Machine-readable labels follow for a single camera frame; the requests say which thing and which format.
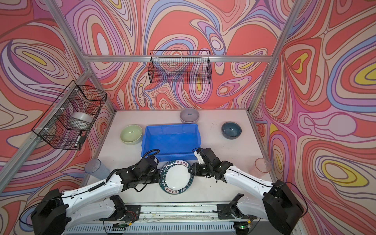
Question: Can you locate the white tape roll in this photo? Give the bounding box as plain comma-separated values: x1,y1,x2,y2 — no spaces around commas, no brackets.
69,112,93,131

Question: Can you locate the clear pink plastic cup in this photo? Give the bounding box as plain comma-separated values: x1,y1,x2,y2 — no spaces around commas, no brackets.
250,158,271,178

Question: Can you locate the black wire basket left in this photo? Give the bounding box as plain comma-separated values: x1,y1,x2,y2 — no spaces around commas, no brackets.
32,81,107,151

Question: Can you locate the green bowl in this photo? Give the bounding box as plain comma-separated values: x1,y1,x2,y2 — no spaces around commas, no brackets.
120,124,143,145

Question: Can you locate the clear blue plastic cup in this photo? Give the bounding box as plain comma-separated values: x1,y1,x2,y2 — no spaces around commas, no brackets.
84,159,110,180

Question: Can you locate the blue plastic bin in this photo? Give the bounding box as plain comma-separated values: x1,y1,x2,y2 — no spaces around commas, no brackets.
141,123,201,162

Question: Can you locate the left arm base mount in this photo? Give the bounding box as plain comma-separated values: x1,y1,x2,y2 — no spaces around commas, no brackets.
99,205,141,222

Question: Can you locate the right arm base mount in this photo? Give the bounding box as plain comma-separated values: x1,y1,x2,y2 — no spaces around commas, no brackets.
213,204,257,221

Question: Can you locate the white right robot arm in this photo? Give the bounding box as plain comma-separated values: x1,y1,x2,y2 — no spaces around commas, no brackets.
188,147,304,235

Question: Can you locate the dark blue bowl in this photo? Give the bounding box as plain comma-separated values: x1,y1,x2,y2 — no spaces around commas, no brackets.
221,121,242,140

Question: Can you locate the black wire basket back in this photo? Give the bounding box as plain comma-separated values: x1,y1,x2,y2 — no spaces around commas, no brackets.
147,50,212,84

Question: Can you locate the green rimmed lettered plate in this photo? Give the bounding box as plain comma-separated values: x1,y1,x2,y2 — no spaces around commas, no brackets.
159,160,194,195

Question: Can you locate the black wire basket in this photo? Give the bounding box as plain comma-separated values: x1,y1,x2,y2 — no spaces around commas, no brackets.
147,50,212,84
32,81,107,151

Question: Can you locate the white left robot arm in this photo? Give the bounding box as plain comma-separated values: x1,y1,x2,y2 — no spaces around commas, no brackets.
30,155,159,235

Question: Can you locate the grey purple bowl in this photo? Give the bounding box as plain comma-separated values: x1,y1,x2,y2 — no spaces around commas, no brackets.
179,108,200,123

